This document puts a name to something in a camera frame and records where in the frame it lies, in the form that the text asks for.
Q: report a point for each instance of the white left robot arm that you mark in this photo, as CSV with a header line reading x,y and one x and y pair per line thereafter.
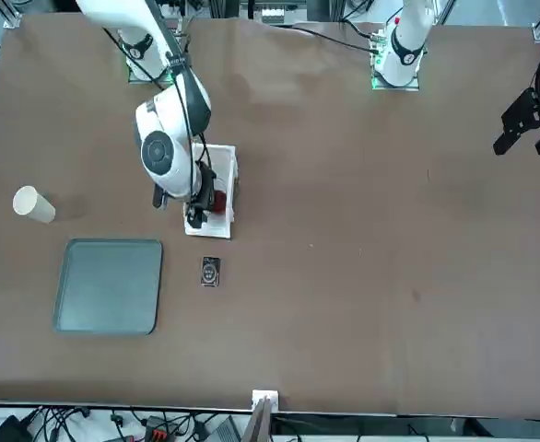
x,y
406,46

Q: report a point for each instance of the red apple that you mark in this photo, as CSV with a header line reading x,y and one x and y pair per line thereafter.
x,y
220,202

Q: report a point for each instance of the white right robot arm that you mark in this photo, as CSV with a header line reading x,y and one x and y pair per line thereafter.
x,y
168,115

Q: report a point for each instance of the gray tray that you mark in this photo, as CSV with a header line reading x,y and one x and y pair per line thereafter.
x,y
109,285

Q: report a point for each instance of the aluminium profile post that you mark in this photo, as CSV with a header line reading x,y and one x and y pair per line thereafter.
x,y
263,414

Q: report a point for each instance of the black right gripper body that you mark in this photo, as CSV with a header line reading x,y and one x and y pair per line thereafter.
x,y
205,184

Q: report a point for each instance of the white plastic box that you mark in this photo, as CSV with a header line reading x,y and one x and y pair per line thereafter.
x,y
226,161

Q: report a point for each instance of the beige paper cup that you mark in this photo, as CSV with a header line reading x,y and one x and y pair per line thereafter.
x,y
35,207

